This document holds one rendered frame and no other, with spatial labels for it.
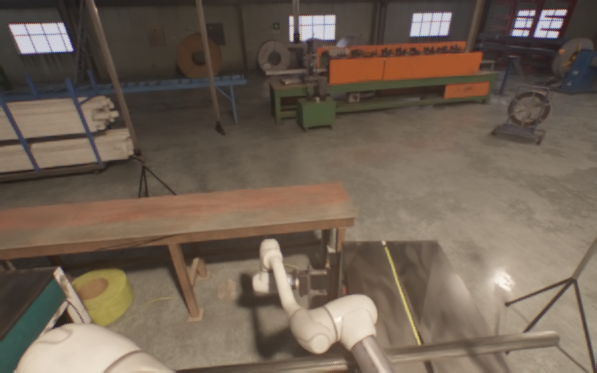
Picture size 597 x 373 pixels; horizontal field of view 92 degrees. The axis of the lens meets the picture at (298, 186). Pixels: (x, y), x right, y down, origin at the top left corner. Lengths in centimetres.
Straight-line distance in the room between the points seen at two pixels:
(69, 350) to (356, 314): 87
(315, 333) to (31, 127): 457
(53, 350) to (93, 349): 6
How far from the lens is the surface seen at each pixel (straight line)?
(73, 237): 221
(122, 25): 1421
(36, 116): 501
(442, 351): 142
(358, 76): 651
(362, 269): 164
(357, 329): 117
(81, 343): 64
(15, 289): 213
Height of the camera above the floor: 190
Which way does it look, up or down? 30 degrees down
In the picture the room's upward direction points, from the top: 2 degrees counter-clockwise
